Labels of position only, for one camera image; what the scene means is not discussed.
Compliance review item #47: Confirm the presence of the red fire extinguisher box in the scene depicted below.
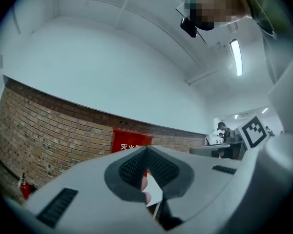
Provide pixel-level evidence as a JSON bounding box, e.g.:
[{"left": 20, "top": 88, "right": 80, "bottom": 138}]
[{"left": 111, "top": 129, "right": 154, "bottom": 178}]

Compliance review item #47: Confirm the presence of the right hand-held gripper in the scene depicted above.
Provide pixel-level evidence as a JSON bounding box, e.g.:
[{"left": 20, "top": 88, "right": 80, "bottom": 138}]
[{"left": 189, "top": 115, "right": 269, "bottom": 160}]

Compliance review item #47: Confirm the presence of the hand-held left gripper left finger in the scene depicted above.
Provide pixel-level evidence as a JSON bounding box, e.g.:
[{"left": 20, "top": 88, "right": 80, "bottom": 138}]
[{"left": 21, "top": 145, "right": 167, "bottom": 234}]

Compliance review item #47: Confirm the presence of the black head camera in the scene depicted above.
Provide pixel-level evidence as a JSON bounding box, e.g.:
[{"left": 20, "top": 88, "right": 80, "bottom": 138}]
[{"left": 180, "top": 17, "right": 198, "bottom": 38}]

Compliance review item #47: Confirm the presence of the person's dark shirt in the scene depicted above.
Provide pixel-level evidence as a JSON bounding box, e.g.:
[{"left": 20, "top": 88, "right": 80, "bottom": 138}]
[{"left": 236, "top": 0, "right": 293, "bottom": 84}]

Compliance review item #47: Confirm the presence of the red fire extinguisher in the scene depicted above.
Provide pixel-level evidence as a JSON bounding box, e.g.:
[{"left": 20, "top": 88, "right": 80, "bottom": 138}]
[{"left": 19, "top": 172, "right": 32, "bottom": 199}]

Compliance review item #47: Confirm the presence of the person's head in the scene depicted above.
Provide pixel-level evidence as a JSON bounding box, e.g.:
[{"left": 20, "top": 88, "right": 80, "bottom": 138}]
[{"left": 184, "top": 0, "right": 253, "bottom": 31}]

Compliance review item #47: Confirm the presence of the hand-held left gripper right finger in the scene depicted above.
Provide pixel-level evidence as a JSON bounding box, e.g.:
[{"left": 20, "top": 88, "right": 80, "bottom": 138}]
[{"left": 146, "top": 145, "right": 243, "bottom": 231}]

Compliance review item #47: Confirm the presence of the person's left hand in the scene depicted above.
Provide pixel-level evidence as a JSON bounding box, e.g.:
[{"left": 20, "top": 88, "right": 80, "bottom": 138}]
[{"left": 139, "top": 174, "right": 153, "bottom": 206}]

